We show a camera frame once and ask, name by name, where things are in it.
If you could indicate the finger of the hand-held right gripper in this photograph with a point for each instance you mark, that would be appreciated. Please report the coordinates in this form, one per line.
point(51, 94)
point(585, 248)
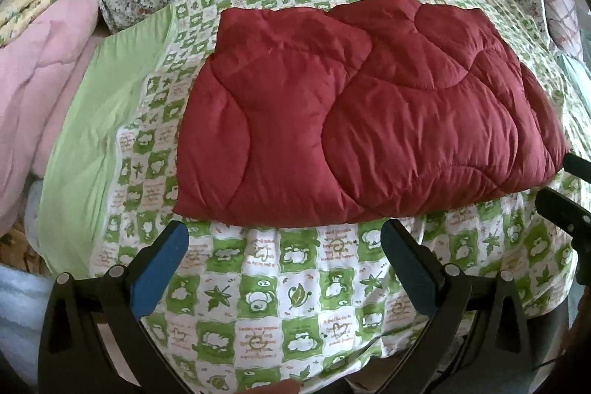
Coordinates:
point(577, 165)
point(565, 211)

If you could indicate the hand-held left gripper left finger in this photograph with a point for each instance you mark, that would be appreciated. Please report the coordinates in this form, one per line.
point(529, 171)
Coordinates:
point(157, 274)

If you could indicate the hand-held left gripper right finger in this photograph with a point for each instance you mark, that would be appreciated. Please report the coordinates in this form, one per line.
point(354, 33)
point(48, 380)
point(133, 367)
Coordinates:
point(411, 269)

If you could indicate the red quilted blanket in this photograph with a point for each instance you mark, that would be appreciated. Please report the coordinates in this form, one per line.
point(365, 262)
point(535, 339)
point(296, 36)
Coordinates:
point(360, 108)

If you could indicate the green checked bed sheet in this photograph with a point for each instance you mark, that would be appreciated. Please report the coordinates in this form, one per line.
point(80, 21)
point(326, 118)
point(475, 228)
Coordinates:
point(277, 283)

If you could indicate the pale blue cloth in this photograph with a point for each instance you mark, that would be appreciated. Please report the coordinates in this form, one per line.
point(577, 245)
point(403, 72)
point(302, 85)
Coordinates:
point(21, 311)

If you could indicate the white pink-patterned pillow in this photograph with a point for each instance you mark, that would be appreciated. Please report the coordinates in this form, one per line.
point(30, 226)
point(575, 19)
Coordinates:
point(565, 15)

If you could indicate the pink blanket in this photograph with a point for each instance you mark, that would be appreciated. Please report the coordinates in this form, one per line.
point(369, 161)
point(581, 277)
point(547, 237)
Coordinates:
point(41, 80)

